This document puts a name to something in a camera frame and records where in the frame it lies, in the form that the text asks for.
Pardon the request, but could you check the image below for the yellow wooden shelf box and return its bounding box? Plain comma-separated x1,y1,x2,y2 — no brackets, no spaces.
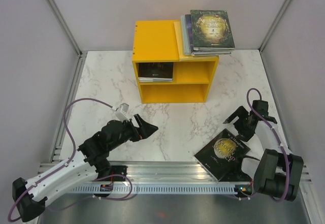
132,20,219,104

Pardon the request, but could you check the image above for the black Moon and Sixpence book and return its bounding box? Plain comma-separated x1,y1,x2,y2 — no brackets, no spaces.
194,129,250,181

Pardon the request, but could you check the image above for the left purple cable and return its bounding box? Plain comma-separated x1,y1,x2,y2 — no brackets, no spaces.
7,98,133,222

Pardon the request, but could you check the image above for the yellow L book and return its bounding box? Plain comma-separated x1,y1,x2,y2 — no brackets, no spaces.
174,20,200,61

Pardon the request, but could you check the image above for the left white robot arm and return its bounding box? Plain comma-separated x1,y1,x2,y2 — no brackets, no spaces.
12,114,158,222

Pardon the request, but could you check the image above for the teal Jules Verne book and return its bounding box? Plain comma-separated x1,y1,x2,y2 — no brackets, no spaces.
138,76,174,81

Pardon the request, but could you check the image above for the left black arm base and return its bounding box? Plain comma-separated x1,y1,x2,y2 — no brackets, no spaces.
97,163,127,183

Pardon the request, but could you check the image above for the green forest cover book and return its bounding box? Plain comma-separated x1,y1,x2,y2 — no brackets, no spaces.
190,10,235,51

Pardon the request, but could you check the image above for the light blue O S book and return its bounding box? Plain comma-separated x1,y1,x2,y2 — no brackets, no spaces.
138,78,174,83

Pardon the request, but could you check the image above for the aluminium front rail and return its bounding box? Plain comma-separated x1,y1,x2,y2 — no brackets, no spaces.
35,162,312,184

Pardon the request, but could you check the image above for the grey G book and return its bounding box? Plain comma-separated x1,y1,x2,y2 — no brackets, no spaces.
180,15,191,56

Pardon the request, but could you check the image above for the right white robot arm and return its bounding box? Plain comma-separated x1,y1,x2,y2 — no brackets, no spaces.
224,100,304,202

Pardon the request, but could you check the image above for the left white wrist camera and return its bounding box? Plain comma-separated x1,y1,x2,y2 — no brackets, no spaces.
112,103,130,122

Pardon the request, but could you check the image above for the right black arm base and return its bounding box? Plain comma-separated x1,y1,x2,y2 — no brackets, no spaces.
220,165,251,182

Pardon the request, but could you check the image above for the purple Robinson Crusoe book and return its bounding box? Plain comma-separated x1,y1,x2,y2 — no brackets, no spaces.
185,14,233,56

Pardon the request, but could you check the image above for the slotted white cable duct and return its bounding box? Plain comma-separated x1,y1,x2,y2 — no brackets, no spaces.
70,183,237,195

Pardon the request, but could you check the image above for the dark Wuthering Heights book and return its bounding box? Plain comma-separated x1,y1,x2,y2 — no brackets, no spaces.
138,62,174,82

